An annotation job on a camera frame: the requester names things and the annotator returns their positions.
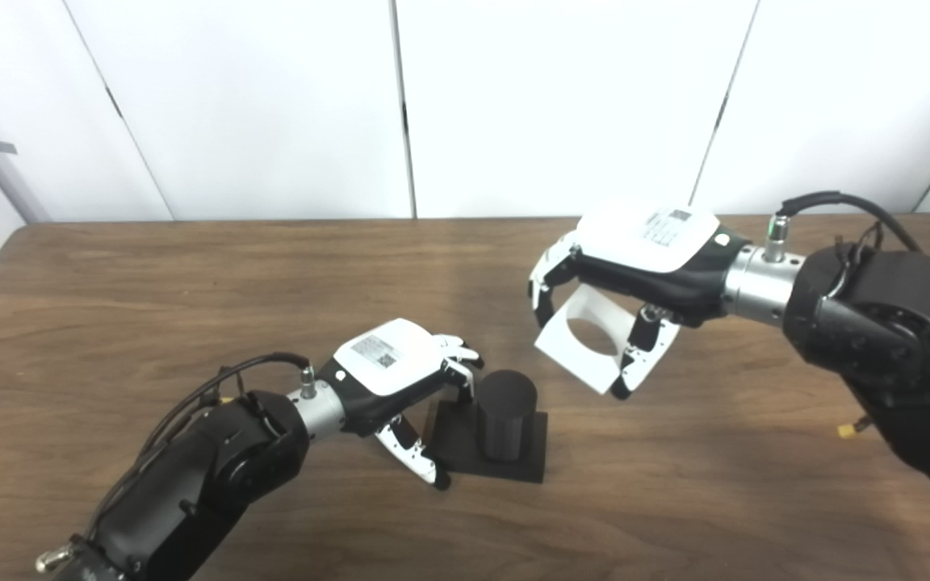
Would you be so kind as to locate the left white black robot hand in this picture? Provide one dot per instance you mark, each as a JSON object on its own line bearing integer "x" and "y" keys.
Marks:
{"x": 388, "y": 359}

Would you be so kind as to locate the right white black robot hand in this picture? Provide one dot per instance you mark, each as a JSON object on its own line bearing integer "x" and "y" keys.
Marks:
{"x": 651, "y": 242}

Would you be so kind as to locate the black cylinder peg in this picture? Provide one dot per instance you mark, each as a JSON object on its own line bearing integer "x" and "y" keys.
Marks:
{"x": 505, "y": 411}

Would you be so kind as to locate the white square piece with hole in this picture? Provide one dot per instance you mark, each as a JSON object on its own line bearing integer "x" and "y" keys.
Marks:
{"x": 566, "y": 363}

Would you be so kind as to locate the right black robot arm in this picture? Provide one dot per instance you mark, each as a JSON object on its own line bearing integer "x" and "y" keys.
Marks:
{"x": 877, "y": 323}

